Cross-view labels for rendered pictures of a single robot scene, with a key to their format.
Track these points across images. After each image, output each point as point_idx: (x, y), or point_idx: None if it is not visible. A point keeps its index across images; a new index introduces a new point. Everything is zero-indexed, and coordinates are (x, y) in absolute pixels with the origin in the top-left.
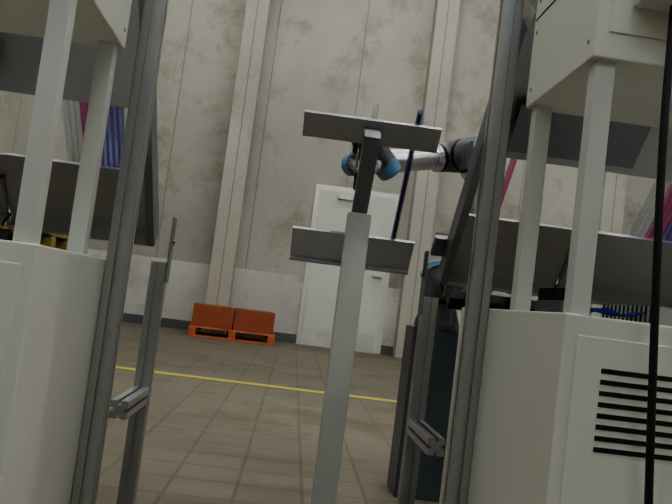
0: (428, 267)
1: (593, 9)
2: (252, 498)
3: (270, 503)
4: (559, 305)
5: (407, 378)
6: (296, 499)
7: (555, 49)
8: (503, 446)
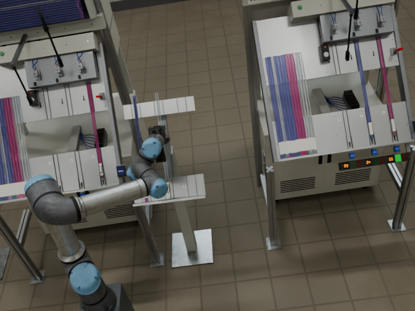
0: (99, 272)
1: (116, 28)
2: (226, 291)
3: (217, 287)
4: (106, 132)
5: (130, 302)
6: (204, 301)
7: (115, 42)
8: (142, 137)
